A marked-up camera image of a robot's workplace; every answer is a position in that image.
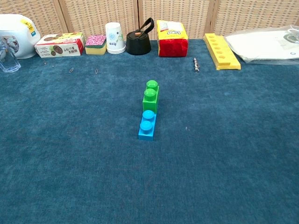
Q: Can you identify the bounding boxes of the green toy brick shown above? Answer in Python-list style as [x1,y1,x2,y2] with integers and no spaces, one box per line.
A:
[142,80,160,114]

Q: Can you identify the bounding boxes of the blue toy brick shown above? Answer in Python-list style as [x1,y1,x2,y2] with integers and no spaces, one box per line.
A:
[138,110,157,141]

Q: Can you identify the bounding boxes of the yellow red snack bag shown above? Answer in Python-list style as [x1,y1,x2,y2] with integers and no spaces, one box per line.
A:
[156,20,189,57]

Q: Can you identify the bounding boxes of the blue table cloth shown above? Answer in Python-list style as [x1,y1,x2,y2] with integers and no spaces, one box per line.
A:
[0,38,299,224]

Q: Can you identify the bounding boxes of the stack of white paper cups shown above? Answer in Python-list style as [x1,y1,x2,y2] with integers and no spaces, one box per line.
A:
[105,22,126,55]

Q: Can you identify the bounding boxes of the yellow sponge pink patterned top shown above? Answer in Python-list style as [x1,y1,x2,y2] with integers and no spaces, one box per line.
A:
[85,34,107,56]

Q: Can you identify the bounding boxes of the yellow tray with round holes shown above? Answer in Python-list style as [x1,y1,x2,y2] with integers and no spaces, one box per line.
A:
[203,33,242,70]

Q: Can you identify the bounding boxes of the woven folding screen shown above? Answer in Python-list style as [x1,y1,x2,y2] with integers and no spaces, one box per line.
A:
[0,0,299,41]

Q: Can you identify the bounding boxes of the red white cookie box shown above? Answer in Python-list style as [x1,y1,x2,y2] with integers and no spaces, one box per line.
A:
[34,32,86,58]

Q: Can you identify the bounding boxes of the clear plastic bag white sheets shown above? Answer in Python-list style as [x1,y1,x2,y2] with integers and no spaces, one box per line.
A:
[223,25,299,65]

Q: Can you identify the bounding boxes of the clear plastic water bottle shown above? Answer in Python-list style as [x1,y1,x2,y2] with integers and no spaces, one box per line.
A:
[0,36,21,73]

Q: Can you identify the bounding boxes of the grey tape roll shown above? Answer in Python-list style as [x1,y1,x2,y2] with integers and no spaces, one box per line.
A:
[283,28,299,44]

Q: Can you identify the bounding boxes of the black kettle with handle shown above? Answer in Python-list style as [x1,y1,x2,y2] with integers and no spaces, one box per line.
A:
[126,17,155,56]

